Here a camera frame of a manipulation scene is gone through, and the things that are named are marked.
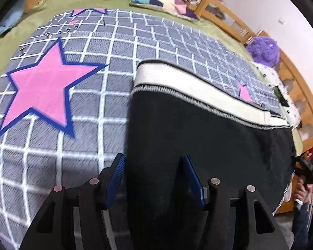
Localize grey checked star blanket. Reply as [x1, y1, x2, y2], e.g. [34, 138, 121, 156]
[0, 8, 283, 250]

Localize white floral pillow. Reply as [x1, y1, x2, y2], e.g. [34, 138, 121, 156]
[255, 62, 303, 130]

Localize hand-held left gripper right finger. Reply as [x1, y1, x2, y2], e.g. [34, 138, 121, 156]
[183, 155, 290, 250]

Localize person's right hand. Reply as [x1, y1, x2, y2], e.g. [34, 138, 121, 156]
[293, 180, 308, 202]

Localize geometric patterned pillow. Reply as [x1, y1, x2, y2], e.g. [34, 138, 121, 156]
[129, 0, 200, 21]

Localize light blue fleece robe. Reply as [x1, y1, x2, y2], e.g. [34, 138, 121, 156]
[0, 0, 27, 37]

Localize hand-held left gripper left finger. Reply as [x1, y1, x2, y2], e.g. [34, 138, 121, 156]
[19, 153, 126, 250]

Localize purple plush toy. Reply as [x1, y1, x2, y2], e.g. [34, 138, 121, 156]
[245, 36, 280, 67]

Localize green bed sheet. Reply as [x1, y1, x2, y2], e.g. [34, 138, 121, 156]
[0, 0, 305, 153]

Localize wooden bed frame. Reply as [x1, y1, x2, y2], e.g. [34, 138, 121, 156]
[23, 0, 313, 214]

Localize black pants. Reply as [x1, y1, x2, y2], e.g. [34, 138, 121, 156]
[125, 60, 297, 250]

